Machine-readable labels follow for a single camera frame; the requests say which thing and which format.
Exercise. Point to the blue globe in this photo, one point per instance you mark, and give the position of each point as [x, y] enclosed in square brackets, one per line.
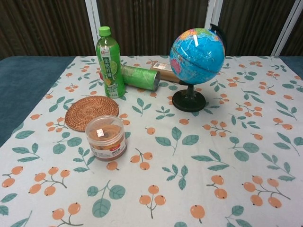
[196, 66]

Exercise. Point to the green cylindrical can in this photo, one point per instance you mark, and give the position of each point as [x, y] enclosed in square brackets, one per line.
[139, 76]

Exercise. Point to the floral patterned tablecloth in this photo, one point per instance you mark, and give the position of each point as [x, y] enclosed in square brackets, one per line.
[165, 153]

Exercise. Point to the brown cardboard box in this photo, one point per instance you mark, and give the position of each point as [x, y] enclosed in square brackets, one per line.
[165, 72]

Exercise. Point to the clear plastic snack jar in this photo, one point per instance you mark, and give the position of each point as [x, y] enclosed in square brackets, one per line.
[105, 138]

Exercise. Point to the woven round coaster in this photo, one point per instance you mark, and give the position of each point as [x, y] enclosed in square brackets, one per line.
[91, 112]

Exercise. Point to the green drink bottle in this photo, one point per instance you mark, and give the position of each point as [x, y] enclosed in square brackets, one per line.
[110, 66]

